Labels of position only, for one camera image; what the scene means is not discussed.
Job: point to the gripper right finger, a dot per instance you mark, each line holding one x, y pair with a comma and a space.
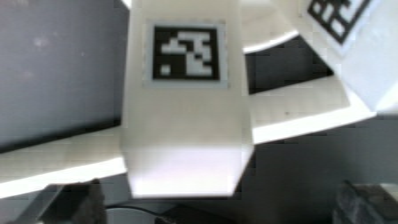
366, 203

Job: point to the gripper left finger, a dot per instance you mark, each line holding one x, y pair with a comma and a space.
67, 204

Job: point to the white stool leg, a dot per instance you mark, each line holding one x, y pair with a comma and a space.
186, 133
350, 29

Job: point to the white round stool seat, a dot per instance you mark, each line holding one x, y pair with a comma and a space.
266, 29

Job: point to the white L-shaped obstacle fence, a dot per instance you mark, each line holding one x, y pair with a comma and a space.
295, 113

